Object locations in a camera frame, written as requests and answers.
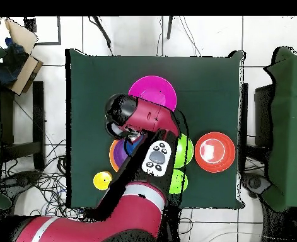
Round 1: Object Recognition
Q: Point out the purple plastic bowl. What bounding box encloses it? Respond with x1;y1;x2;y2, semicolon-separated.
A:
112;139;130;169

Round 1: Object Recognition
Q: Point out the large green plastic bowl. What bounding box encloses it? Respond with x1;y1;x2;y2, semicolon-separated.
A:
174;133;195;169

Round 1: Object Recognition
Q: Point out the orange-yellow plastic cup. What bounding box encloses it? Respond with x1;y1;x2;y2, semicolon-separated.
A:
93;170;113;191

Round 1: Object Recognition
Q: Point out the pink plastic bowl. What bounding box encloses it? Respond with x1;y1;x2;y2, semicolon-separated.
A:
127;75;177;112

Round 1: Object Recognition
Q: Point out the small green plastic bowl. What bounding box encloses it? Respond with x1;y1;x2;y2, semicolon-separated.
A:
168;168;189;195

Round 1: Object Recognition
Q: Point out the dark green tablecloth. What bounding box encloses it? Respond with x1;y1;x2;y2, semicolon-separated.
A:
65;48;246;209

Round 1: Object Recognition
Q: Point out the red plastic bowl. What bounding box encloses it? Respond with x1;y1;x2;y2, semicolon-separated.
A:
194;131;236;173

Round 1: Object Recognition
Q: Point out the black tripod leg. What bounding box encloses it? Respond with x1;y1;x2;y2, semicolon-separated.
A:
88;16;114;56
166;16;175;40

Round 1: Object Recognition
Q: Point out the black chair base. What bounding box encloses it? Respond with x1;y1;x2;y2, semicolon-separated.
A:
0;170;42;200
241;172;272;199

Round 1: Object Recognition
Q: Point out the dark blue cloth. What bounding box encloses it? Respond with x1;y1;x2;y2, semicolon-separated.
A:
0;37;29;88

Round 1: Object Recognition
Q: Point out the cardboard box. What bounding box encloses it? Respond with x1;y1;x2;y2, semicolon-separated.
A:
4;18;44;96

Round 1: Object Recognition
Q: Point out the tangle of floor cables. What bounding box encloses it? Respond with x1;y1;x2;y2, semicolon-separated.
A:
0;138;84;219

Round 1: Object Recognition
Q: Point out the black stool frame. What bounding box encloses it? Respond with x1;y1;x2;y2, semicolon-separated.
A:
0;80;46;171

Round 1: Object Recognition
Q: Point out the black metal frame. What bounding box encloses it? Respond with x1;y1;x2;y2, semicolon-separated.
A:
23;16;62;46

